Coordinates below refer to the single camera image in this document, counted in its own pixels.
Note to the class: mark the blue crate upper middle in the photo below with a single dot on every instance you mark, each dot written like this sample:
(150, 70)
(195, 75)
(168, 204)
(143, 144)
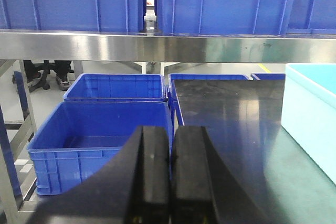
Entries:
(260, 17)

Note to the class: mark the blue crate beside table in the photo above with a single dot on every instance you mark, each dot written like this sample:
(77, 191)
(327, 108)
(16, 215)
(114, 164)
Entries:
(171, 92)

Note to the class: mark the blue crate near lower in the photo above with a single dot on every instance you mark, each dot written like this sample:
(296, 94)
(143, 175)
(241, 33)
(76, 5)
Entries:
(78, 138)

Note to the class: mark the stainless steel shelf rail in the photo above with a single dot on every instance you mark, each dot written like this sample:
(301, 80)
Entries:
(88, 46)

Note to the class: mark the blue crate far lower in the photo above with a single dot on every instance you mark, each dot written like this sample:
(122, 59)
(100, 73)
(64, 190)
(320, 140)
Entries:
(99, 87)

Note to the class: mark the blue crate upper left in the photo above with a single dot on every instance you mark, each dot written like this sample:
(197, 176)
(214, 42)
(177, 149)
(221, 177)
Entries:
(125, 16)

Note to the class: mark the light turquoise plastic tub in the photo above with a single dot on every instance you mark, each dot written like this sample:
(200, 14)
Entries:
(308, 111)

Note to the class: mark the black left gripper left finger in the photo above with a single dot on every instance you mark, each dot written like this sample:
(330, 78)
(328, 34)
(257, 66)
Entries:
(133, 187)

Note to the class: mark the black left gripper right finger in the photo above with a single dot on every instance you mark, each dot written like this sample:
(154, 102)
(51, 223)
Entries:
(203, 190)

